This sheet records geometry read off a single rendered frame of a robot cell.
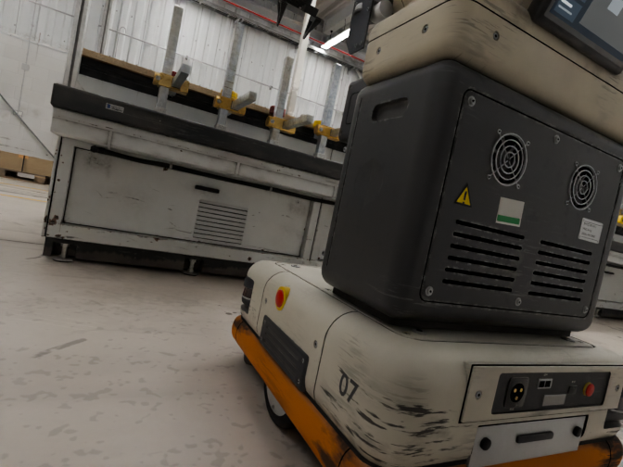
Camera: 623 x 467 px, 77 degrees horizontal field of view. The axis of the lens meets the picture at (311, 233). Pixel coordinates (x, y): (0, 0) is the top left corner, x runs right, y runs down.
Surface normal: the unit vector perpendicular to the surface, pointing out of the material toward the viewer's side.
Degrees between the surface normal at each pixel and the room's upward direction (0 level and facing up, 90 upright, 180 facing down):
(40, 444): 0
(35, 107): 90
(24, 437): 0
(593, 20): 115
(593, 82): 90
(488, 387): 90
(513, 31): 90
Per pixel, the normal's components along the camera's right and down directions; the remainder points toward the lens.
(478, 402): 0.44, 0.14
